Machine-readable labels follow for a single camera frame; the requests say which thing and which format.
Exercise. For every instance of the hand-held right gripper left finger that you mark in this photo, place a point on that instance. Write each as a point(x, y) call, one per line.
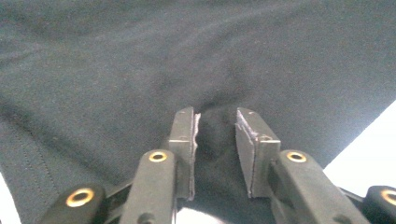
point(185, 140)

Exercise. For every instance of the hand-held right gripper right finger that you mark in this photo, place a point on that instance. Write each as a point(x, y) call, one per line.
point(257, 155)

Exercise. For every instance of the black tank top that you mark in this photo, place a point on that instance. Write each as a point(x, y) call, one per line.
point(124, 62)

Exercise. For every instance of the white table mat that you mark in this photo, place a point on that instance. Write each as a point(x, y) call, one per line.
point(367, 155)

